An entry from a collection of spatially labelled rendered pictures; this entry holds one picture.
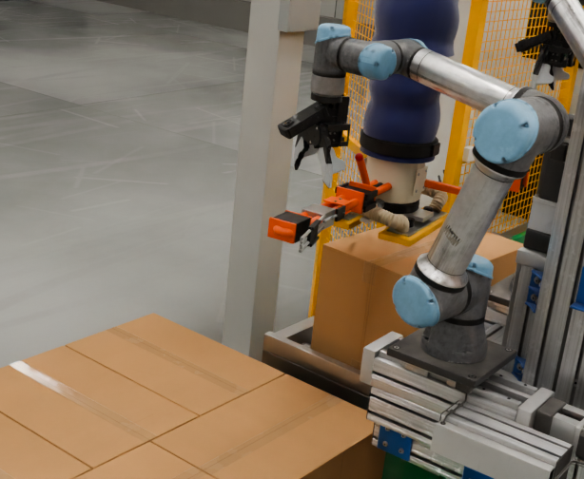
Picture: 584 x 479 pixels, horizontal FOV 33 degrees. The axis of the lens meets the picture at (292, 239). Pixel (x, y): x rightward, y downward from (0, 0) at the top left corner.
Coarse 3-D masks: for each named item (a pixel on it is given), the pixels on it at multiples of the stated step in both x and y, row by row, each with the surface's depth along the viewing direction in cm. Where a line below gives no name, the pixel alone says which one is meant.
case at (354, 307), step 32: (352, 256) 308; (384, 256) 310; (416, 256) 313; (480, 256) 320; (512, 256) 328; (320, 288) 320; (352, 288) 311; (384, 288) 302; (320, 320) 322; (352, 320) 313; (384, 320) 304; (320, 352) 325; (352, 352) 316
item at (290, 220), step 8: (280, 216) 244; (288, 216) 244; (296, 216) 245; (304, 216) 246; (272, 224) 242; (280, 224) 241; (288, 224) 240; (296, 224) 239; (304, 224) 243; (272, 232) 243; (296, 232) 240; (304, 232) 244; (288, 240) 241; (296, 240) 242
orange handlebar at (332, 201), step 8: (384, 184) 284; (424, 184) 293; (432, 184) 292; (440, 184) 291; (448, 184) 291; (448, 192) 290; (456, 192) 289; (328, 200) 264; (336, 200) 264; (344, 200) 265; (352, 200) 267; (336, 208) 259; (320, 216) 252; (280, 232) 240; (288, 232) 239
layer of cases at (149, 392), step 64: (0, 384) 293; (64, 384) 297; (128, 384) 301; (192, 384) 305; (256, 384) 309; (0, 448) 262; (64, 448) 265; (128, 448) 268; (192, 448) 271; (256, 448) 274; (320, 448) 278
